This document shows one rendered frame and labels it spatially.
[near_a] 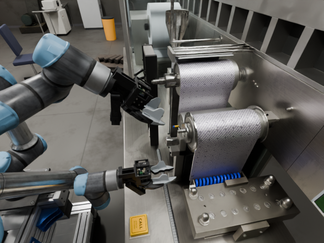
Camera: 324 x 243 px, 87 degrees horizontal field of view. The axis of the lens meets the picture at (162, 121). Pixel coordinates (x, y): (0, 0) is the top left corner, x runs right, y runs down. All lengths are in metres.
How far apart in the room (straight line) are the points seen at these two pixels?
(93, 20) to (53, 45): 7.86
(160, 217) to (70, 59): 0.69
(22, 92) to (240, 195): 0.77
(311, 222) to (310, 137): 1.60
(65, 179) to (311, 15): 0.96
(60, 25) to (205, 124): 7.38
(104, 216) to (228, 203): 1.33
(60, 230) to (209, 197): 1.27
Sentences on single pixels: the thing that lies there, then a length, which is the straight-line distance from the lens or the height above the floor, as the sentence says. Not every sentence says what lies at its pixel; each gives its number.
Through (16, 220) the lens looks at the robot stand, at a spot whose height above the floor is 0.73.
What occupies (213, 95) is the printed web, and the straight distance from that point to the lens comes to 0.81.
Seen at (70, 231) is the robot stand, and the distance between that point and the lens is 1.70.
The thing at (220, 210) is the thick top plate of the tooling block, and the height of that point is 1.03.
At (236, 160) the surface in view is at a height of 1.12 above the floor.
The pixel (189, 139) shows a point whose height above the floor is 1.25.
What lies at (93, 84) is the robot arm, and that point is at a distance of 0.44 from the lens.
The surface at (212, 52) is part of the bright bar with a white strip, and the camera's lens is 0.78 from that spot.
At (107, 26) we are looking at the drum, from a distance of 6.54.
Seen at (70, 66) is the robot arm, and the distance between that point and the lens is 0.44.
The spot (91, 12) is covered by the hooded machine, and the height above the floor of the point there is 0.59.
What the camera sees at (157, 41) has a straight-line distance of 1.47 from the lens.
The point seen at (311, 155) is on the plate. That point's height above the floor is 1.27.
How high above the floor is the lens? 1.69
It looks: 40 degrees down
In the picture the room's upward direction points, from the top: straight up
